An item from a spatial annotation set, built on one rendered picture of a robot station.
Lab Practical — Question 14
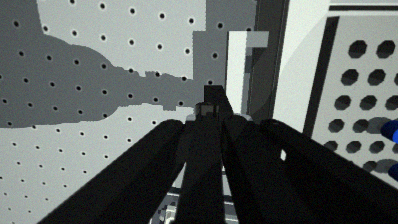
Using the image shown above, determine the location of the blue cylinder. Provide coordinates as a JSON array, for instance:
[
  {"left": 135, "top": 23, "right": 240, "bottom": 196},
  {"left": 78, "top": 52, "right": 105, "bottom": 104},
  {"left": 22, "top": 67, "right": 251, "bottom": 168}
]
[
  {"left": 376, "top": 119, "right": 398, "bottom": 143},
  {"left": 384, "top": 161, "right": 398, "bottom": 182}
]

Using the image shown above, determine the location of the white sealed well plate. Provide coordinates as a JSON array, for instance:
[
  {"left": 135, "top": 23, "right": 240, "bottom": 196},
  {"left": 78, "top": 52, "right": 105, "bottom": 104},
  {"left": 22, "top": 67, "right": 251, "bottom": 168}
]
[{"left": 164, "top": 205, "right": 239, "bottom": 224}]

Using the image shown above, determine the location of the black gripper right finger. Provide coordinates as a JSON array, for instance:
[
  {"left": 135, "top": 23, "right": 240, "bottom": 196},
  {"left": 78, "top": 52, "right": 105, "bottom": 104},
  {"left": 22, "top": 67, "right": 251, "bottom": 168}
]
[{"left": 213, "top": 85, "right": 398, "bottom": 224}]

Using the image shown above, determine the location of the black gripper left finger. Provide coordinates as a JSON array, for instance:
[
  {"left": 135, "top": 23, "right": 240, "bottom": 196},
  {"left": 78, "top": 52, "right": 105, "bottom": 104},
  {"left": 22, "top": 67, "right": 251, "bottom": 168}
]
[{"left": 37, "top": 85, "right": 228, "bottom": 224}]

